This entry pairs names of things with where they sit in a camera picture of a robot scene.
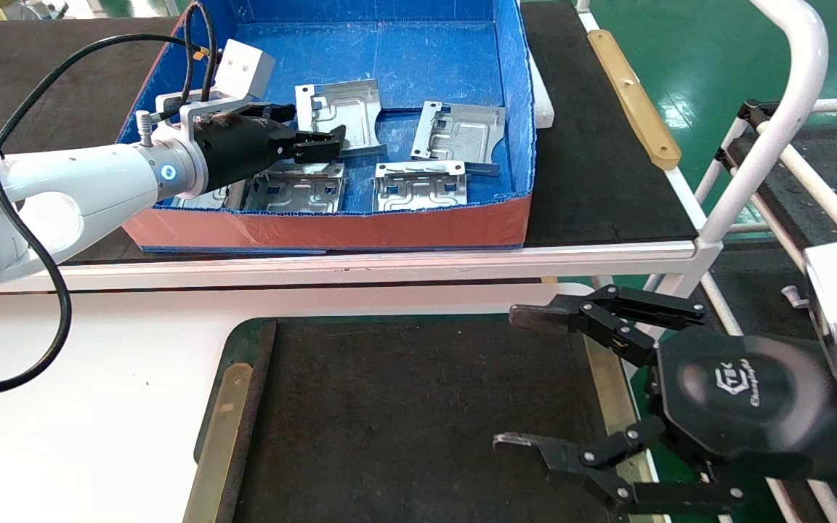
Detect white foam block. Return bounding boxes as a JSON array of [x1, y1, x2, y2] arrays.
[[530, 54, 557, 130]]

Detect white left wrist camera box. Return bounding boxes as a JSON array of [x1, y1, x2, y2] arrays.
[[211, 40, 276, 102]]

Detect blue corrugated box orange outside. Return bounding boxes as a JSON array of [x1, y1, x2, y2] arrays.
[[119, 0, 538, 254]]

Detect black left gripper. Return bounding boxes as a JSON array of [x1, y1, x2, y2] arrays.
[[197, 103, 347, 195]]

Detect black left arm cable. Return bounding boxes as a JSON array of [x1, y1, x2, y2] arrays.
[[0, 0, 214, 398]]

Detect curved white tube rail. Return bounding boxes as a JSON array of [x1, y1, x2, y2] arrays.
[[695, 0, 830, 248]]

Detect tan strip beside work mat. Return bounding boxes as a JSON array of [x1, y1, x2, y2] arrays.
[[582, 334, 674, 523], [183, 362, 254, 523]]

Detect white aluminium table frame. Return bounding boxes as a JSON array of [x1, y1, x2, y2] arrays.
[[0, 240, 724, 295]]

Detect black work mat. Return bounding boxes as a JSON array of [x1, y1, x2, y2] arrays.
[[233, 320, 612, 523]]

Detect silver stamped metal bracket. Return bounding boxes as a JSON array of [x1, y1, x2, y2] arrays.
[[243, 161, 347, 215], [295, 78, 389, 159], [373, 160, 469, 214], [171, 182, 245, 213], [411, 100, 508, 177]]

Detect large black table mat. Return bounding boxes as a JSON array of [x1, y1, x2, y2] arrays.
[[0, 0, 700, 266]]

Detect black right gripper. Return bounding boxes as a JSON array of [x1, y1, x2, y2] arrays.
[[493, 285, 837, 516]]

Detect long tan strip with holes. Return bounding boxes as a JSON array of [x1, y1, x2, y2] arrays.
[[588, 29, 683, 172]]

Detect white pipe rack black joints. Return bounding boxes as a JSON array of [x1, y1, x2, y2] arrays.
[[713, 94, 837, 244]]

